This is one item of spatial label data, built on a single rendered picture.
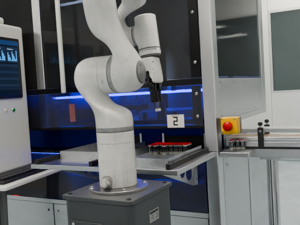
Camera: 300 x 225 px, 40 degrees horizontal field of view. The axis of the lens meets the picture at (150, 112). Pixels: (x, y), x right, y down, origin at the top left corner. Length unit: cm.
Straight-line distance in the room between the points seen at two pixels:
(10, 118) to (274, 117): 483
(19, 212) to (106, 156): 137
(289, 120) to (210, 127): 463
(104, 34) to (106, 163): 39
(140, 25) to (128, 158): 54
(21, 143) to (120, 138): 109
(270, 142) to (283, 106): 455
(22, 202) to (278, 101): 465
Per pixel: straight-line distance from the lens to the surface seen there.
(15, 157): 223
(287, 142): 185
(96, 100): 127
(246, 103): 228
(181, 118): 185
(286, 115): 640
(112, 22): 124
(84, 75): 128
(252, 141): 188
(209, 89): 180
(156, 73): 154
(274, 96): 642
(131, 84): 123
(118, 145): 125
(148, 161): 153
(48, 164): 178
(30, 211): 250
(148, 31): 155
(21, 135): 227
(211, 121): 181
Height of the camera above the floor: 116
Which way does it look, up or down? 3 degrees down
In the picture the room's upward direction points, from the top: 3 degrees counter-clockwise
